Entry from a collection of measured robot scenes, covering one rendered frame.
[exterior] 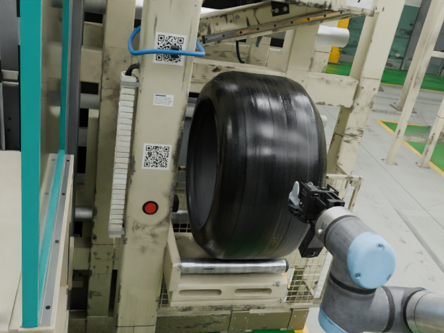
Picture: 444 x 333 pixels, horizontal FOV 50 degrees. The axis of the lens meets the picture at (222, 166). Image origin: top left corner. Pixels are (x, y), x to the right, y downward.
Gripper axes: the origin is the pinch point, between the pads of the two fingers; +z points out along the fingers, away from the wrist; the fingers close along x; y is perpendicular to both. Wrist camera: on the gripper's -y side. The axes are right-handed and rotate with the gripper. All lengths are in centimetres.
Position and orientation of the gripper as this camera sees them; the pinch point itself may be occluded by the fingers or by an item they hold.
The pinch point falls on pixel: (294, 197)
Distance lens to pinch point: 119.3
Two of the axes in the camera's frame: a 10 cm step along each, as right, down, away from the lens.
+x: -9.6, -0.5, -2.8
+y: 1.4, -9.4, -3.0
